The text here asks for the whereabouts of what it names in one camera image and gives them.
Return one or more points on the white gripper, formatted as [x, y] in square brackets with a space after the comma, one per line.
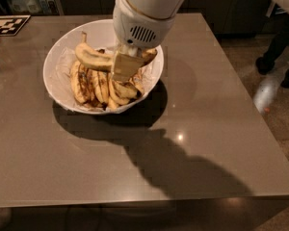
[136, 26]

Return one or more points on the banana upper right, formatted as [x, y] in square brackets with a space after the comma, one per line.
[137, 81]

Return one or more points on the curved banana lower centre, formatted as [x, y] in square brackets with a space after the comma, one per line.
[114, 96]

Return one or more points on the white bowl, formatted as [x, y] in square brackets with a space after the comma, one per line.
[101, 35]

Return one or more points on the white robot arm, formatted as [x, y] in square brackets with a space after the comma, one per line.
[165, 9]

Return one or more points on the large top banana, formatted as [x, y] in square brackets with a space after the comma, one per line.
[95, 60]

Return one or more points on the spotted banana lower left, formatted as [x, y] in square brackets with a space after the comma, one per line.
[79, 82]

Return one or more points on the black white marker tag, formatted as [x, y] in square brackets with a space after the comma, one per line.
[10, 25]

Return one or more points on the person's dark legs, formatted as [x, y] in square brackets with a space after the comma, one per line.
[266, 63]

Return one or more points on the ripe banana centre right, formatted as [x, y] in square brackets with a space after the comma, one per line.
[125, 90]

